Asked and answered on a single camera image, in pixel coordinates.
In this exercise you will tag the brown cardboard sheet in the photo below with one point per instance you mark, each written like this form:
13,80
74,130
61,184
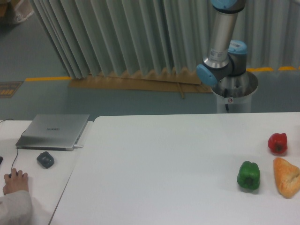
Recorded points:
182,82

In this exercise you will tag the red bell pepper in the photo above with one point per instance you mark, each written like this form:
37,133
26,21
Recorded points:
277,143

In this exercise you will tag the green bell pepper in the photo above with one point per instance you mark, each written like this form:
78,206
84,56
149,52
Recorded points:
249,176

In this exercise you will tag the silver closed laptop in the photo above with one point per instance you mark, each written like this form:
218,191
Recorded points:
53,132

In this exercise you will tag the white sleeved forearm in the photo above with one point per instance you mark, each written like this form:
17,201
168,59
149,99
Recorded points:
16,208

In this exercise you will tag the orange bread piece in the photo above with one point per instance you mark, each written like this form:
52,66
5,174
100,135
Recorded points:
287,177

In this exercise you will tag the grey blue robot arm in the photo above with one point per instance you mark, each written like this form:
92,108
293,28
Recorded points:
216,63

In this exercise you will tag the person's hand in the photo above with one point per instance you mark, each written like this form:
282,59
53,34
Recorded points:
18,181

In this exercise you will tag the cardboard box with plastic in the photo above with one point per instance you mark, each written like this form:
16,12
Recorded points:
15,11

